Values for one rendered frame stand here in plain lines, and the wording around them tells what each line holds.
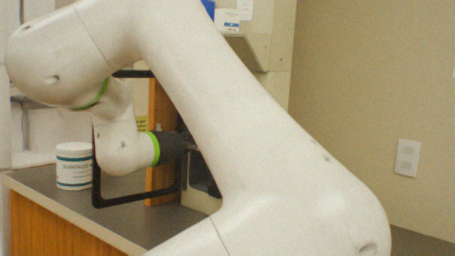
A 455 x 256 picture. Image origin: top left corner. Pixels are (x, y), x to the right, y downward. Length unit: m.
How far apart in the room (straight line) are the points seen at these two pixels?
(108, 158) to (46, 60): 0.46
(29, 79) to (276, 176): 0.37
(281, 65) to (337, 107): 0.40
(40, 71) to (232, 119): 0.29
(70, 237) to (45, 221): 0.17
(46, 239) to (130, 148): 0.78
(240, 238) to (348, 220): 0.09
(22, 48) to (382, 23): 1.16
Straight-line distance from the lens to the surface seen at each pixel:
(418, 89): 1.48
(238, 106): 0.44
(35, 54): 0.62
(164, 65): 0.53
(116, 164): 1.03
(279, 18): 1.23
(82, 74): 0.62
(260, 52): 1.16
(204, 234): 0.37
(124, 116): 1.04
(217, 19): 1.22
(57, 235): 1.64
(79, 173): 1.63
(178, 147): 1.14
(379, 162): 1.54
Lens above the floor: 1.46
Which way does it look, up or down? 10 degrees down
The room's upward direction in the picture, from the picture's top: 4 degrees clockwise
